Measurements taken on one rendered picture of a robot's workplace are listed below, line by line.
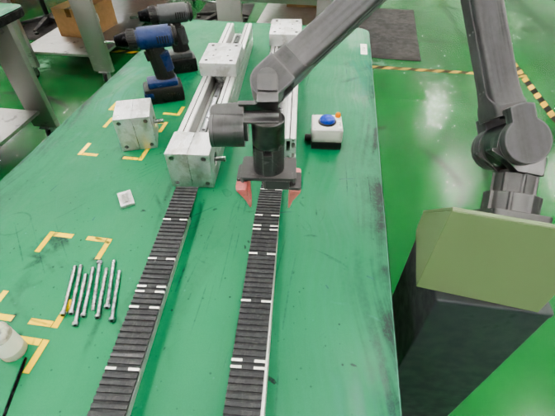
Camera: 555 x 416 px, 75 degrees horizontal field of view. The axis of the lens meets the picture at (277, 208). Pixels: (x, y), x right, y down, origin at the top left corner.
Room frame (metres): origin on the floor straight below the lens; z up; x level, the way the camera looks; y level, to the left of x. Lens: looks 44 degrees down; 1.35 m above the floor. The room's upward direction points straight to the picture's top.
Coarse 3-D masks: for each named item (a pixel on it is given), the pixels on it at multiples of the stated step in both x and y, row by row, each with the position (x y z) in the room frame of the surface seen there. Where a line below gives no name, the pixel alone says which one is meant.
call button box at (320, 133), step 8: (312, 120) 0.86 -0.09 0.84; (336, 120) 0.86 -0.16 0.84; (312, 128) 0.82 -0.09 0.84; (320, 128) 0.81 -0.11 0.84; (328, 128) 0.81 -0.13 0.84; (336, 128) 0.81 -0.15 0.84; (312, 136) 0.81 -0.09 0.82; (320, 136) 0.81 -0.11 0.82; (328, 136) 0.81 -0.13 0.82; (336, 136) 0.80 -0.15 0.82; (312, 144) 0.81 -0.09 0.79; (320, 144) 0.81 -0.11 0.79; (328, 144) 0.81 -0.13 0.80; (336, 144) 0.80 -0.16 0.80
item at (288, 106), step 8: (272, 48) 1.28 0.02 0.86; (296, 88) 0.98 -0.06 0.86; (288, 96) 0.94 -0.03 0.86; (296, 96) 0.94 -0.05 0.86; (280, 104) 0.94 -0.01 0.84; (288, 104) 0.89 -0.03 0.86; (296, 104) 0.90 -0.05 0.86; (288, 112) 0.85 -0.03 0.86; (296, 112) 0.85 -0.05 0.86; (288, 120) 0.81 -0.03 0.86; (296, 120) 0.82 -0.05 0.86; (288, 128) 0.77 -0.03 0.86; (288, 136) 0.74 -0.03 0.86; (288, 144) 0.76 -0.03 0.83; (288, 152) 0.73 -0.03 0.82
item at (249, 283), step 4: (244, 280) 0.37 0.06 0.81; (248, 280) 0.37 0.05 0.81; (252, 280) 0.37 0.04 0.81; (256, 280) 0.37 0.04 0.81; (260, 280) 0.37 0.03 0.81; (264, 280) 0.37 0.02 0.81; (268, 280) 0.37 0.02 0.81; (272, 280) 0.37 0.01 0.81; (244, 284) 0.36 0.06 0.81; (248, 284) 0.36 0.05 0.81; (252, 284) 0.36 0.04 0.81; (256, 284) 0.36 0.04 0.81; (260, 284) 0.36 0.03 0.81; (264, 284) 0.36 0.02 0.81; (268, 284) 0.36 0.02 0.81; (272, 284) 0.36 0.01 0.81; (256, 288) 0.35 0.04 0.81; (260, 288) 0.35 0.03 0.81; (264, 288) 0.35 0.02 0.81; (268, 288) 0.35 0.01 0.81; (272, 288) 0.35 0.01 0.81
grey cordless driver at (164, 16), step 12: (144, 12) 1.27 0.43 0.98; (156, 12) 1.27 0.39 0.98; (168, 12) 1.28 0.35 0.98; (180, 12) 1.29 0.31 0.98; (156, 24) 1.27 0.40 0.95; (168, 24) 1.29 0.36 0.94; (180, 24) 1.31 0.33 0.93; (180, 36) 1.30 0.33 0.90; (180, 48) 1.29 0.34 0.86; (180, 60) 1.27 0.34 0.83; (192, 60) 1.29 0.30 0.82; (180, 72) 1.27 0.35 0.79
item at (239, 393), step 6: (228, 390) 0.18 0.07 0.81; (234, 390) 0.18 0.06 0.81; (240, 390) 0.18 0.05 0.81; (246, 390) 0.18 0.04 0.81; (252, 390) 0.18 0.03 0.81; (258, 390) 0.18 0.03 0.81; (228, 396) 0.18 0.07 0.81; (234, 396) 0.18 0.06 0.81; (240, 396) 0.18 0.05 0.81; (246, 396) 0.18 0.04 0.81; (252, 396) 0.18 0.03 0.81; (258, 396) 0.18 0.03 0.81; (258, 402) 0.17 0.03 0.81
